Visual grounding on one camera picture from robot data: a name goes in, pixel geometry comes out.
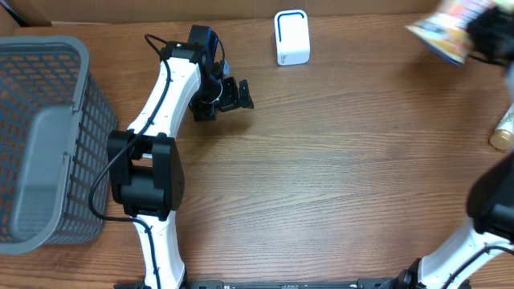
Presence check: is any yellow snack bag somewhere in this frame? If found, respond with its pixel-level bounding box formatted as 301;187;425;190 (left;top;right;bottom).
406;0;496;66

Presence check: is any white green tissue pack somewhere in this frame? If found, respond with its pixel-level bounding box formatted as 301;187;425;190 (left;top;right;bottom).
489;105;513;151

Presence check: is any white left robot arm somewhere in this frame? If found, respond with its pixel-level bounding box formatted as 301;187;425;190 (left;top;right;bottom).
102;25;254;288

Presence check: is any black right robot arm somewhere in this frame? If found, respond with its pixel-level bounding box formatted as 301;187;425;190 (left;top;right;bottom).
382;1;513;288

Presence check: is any white barcode scanner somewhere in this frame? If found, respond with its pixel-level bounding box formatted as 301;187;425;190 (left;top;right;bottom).
274;10;311;66

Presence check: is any grey plastic mesh basket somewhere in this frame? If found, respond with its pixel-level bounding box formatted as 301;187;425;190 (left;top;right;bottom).
1;35;117;254

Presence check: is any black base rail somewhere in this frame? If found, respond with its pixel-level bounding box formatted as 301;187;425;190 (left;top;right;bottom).
114;279;473;289

